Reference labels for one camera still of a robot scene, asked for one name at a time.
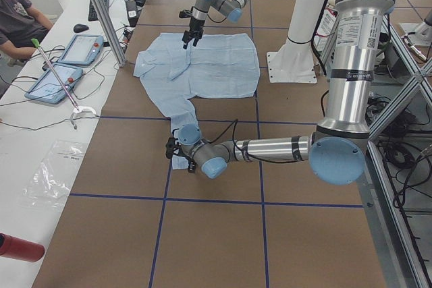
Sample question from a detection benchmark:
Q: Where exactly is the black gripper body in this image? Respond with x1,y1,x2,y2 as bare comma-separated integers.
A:
172,148,196,173
182,17,204,42

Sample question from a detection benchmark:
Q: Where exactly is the light blue button shirt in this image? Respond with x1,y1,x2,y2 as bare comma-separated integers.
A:
133,32,261,171

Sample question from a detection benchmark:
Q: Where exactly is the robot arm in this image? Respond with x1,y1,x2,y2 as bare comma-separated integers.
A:
165,0,396,185
179,0,250,49

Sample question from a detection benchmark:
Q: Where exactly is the brown paper table cover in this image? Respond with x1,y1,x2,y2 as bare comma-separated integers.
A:
32,0,387,288

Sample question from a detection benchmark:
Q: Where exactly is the black keyboard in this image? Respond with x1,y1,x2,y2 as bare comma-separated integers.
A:
88,0,111,22

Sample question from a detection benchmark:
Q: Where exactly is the teach pendant far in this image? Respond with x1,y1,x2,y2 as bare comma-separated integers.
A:
57,34,103,67

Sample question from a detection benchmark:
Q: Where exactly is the teach pendant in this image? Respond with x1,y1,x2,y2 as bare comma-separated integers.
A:
24,63,83,105
57,34,103,67

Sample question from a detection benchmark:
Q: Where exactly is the black computer mouse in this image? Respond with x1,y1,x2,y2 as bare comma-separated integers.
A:
73,24,89,34

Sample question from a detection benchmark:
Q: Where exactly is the clear plastic bag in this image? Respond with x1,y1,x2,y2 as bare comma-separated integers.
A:
18,140,88,212

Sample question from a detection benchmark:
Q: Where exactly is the teach pendant near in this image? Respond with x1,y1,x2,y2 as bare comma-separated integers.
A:
24,63,83,105

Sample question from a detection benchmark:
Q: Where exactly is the seated person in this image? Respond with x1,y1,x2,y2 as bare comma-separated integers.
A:
1,0,53,60

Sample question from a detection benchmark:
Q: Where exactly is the red cylindrical bottle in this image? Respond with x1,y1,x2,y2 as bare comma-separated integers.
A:
1,233,45,262

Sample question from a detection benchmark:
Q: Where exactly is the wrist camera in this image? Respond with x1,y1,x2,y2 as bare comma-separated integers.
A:
165,136,181,160
178,9,192,19

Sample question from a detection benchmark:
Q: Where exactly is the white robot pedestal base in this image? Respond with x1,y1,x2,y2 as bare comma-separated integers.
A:
267,0,325,84

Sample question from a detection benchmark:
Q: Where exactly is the aluminium frame post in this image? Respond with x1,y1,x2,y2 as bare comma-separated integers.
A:
91,0,126,67

